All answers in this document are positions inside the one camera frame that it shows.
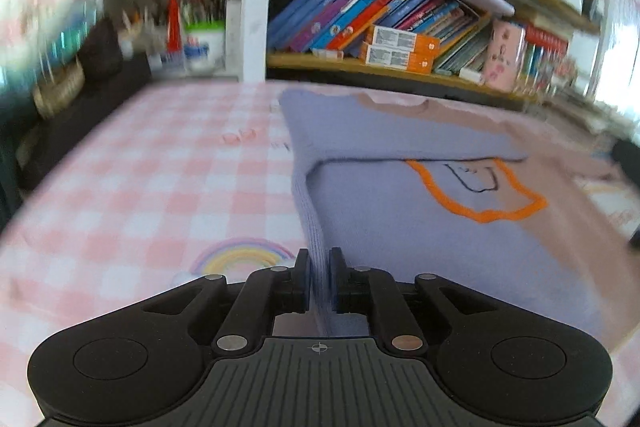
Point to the pink checked tablecloth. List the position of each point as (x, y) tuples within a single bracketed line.
[(150, 187)]

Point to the small white label box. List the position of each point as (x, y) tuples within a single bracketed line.
[(327, 53)]

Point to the bunch of pencils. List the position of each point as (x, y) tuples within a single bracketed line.
[(200, 7)]

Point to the white jar with green lid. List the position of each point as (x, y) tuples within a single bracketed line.
[(205, 47)]

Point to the woven basket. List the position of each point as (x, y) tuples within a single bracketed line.
[(57, 89)]

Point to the pink patterned cylinder tin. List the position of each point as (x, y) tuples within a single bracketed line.
[(502, 57)]

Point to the row of leaning children's books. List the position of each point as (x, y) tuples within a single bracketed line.
[(340, 12)]

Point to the purple and pink sweater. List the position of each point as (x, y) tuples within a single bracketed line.
[(425, 247)]

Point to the small white charger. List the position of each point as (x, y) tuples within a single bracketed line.
[(470, 74)]

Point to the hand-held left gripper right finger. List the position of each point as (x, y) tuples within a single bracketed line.
[(339, 287)]

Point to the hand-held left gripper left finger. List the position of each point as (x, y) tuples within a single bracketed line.
[(300, 287)]

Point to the black box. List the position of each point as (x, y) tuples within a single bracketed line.
[(75, 132)]

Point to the wooden bookshelf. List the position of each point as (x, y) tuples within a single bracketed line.
[(325, 63)]

